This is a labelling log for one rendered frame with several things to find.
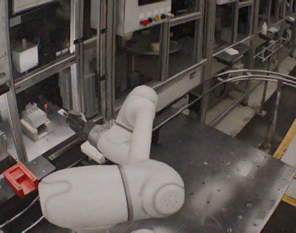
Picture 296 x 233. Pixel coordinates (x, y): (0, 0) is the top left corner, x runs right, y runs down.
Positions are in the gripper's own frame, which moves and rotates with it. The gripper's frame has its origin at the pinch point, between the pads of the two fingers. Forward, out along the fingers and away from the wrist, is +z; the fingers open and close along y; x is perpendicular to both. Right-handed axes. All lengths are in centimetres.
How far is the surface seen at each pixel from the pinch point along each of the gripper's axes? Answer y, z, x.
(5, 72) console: 26.9, 10.8, 23.5
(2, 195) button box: -21.6, -0.4, 45.0
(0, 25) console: 48, 12, 23
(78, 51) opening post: 19.0, 14.2, -20.8
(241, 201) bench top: -47, -71, -50
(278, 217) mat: -114, -94, -116
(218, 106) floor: -115, 39, -226
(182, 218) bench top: -47, -52, -22
